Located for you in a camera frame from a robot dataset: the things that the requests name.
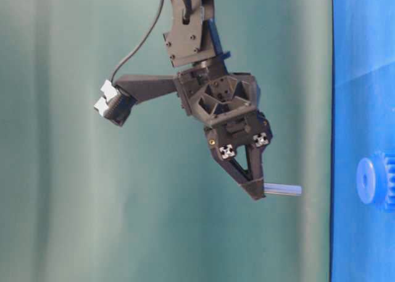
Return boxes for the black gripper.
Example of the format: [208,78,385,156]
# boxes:
[115,62,272,199]

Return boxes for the metal shaft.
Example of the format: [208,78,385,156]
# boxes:
[264,183,302,196]

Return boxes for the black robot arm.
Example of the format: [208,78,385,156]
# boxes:
[115,0,272,200]

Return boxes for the small blue plastic gear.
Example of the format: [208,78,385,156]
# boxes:
[356,152,394,213]

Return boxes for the blue mat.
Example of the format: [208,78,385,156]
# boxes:
[330,0,394,281]

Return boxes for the green backdrop curtain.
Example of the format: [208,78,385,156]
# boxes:
[1,0,332,281]

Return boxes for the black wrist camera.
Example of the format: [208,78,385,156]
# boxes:
[94,80,137,126]

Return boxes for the black camera cable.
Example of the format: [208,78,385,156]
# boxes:
[110,0,167,85]

